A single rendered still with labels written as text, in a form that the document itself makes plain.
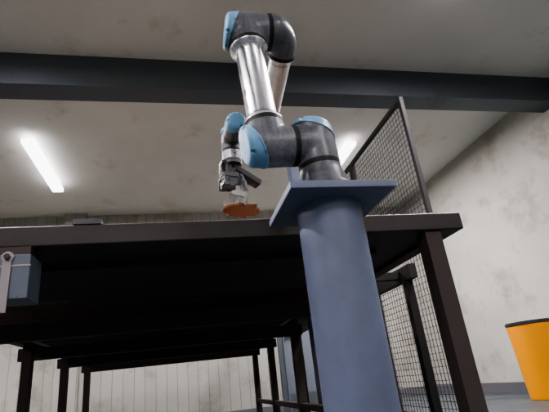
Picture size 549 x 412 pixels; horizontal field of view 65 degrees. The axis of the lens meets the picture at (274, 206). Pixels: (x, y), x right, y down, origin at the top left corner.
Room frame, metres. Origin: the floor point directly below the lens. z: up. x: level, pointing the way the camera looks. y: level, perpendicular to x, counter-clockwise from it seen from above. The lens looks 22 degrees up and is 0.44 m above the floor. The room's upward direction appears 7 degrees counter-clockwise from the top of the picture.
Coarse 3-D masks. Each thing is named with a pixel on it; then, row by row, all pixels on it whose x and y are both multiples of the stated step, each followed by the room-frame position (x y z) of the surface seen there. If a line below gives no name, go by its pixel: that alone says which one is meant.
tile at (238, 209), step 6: (228, 204) 1.47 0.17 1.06; (234, 204) 1.46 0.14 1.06; (240, 204) 1.45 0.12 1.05; (252, 204) 1.48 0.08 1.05; (228, 210) 1.50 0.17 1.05; (234, 210) 1.50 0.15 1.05; (240, 210) 1.51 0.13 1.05; (246, 210) 1.51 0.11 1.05; (252, 210) 1.52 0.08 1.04; (258, 210) 1.52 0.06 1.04; (228, 216) 1.55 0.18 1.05; (234, 216) 1.56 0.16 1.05; (240, 216) 1.56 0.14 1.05; (246, 216) 1.57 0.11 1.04
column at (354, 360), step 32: (288, 192) 0.94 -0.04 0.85; (320, 192) 0.96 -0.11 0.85; (352, 192) 0.98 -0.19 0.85; (384, 192) 1.01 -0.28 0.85; (288, 224) 1.16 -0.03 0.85; (320, 224) 1.00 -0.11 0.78; (352, 224) 1.00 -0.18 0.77; (320, 256) 1.00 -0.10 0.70; (352, 256) 0.99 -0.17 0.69; (320, 288) 1.01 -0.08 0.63; (352, 288) 0.99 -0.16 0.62; (320, 320) 1.02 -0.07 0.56; (352, 320) 0.99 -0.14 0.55; (320, 352) 1.04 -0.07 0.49; (352, 352) 0.99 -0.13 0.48; (384, 352) 1.02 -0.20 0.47; (320, 384) 1.07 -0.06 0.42; (352, 384) 0.99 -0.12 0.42; (384, 384) 1.00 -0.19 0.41
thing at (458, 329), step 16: (432, 240) 1.41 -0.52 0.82; (432, 256) 1.41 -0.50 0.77; (432, 272) 1.42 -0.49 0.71; (448, 272) 1.42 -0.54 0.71; (432, 288) 1.44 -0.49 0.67; (448, 288) 1.42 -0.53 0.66; (448, 304) 1.41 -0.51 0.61; (448, 320) 1.41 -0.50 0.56; (448, 336) 1.43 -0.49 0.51; (464, 336) 1.42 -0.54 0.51; (448, 352) 1.45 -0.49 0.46; (464, 352) 1.42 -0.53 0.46; (464, 368) 1.41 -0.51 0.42; (464, 384) 1.41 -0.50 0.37; (480, 384) 1.42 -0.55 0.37; (464, 400) 1.42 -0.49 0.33; (480, 400) 1.42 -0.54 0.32
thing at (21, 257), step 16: (0, 256) 1.08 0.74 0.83; (16, 256) 1.09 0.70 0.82; (32, 256) 1.11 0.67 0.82; (0, 272) 1.08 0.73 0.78; (16, 272) 1.09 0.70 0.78; (32, 272) 1.12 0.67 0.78; (0, 288) 1.08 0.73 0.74; (16, 288) 1.09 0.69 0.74; (32, 288) 1.13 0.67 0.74; (0, 304) 1.08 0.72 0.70; (16, 304) 1.16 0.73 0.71; (32, 304) 1.18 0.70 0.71
